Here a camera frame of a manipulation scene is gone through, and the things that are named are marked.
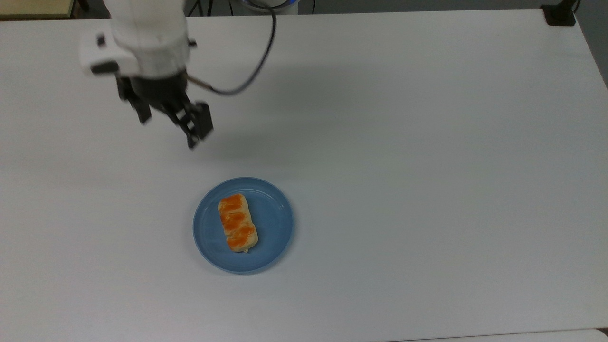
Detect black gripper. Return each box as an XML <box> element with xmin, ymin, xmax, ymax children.
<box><xmin>116</xmin><ymin>69</ymin><xmax>215</xmax><ymax>150</ymax></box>

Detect orange glazed bread roll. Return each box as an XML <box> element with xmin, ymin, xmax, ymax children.
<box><xmin>217</xmin><ymin>193</ymin><xmax>259</xmax><ymax>253</ymax></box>

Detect blue round plate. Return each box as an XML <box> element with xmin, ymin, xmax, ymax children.
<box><xmin>192</xmin><ymin>177</ymin><xmax>295</xmax><ymax>275</ymax></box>

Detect black tripod legs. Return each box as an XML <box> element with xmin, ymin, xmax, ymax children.
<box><xmin>187</xmin><ymin>0</ymin><xmax>214</xmax><ymax>17</ymax></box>

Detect light wooden side table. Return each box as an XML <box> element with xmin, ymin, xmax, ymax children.
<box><xmin>0</xmin><ymin>0</ymin><xmax>76</xmax><ymax>19</ymax></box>

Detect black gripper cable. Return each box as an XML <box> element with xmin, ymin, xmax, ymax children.
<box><xmin>187</xmin><ymin>4</ymin><xmax>277</xmax><ymax>96</ymax></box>

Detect white robot base blue ring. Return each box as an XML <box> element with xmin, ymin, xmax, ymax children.
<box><xmin>229</xmin><ymin>0</ymin><xmax>300</xmax><ymax>15</ymax></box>

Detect black table clamp mount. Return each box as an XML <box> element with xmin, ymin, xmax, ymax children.
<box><xmin>541</xmin><ymin>0</ymin><xmax>581</xmax><ymax>27</ymax></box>

